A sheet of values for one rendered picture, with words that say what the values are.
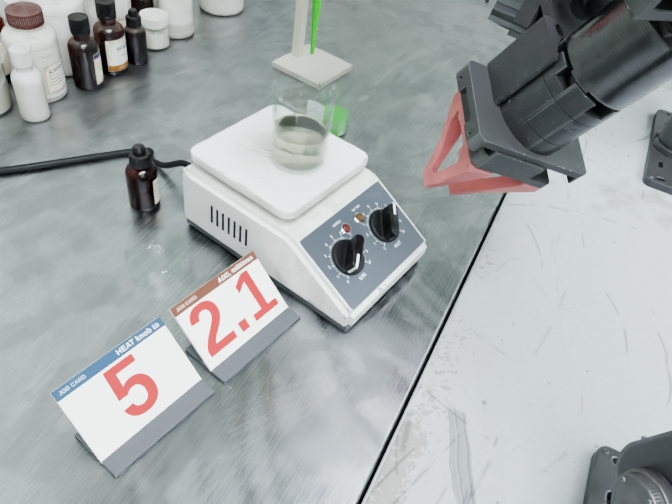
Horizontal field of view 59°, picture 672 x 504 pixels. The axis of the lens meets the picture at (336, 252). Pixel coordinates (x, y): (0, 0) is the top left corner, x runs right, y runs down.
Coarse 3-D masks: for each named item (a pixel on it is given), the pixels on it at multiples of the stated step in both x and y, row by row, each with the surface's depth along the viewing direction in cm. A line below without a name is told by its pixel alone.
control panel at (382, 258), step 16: (368, 192) 55; (384, 192) 56; (352, 208) 53; (368, 208) 54; (336, 224) 52; (352, 224) 53; (368, 224) 54; (400, 224) 56; (304, 240) 49; (320, 240) 50; (336, 240) 51; (368, 240) 53; (400, 240) 55; (416, 240) 56; (320, 256) 50; (368, 256) 52; (384, 256) 53; (400, 256) 54; (336, 272) 50; (368, 272) 52; (384, 272) 53; (336, 288) 49; (352, 288) 50; (368, 288) 51; (352, 304) 50
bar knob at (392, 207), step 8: (384, 208) 54; (392, 208) 54; (376, 216) 54; (384, 216) 54; (392, 216) 53; (376, 224) 54; (384, 224) 54; (392, 224) 53; (376, 232) 53; (384, 232) 54; (392, 232) 53; (384, 240) 54; (392, 240) 54
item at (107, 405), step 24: (168, 336) 45; (120, 360) 43; (144, 360) 44; (168, 360) 45; (96, 384) 41; (120, 384) 42; (144, 384) 43; (168, 384) 44; (72, 408) 40; (96, 408) 41; (120, 408) 42; (144, 408) 43; (96, 432) 41; (120, 432) 42
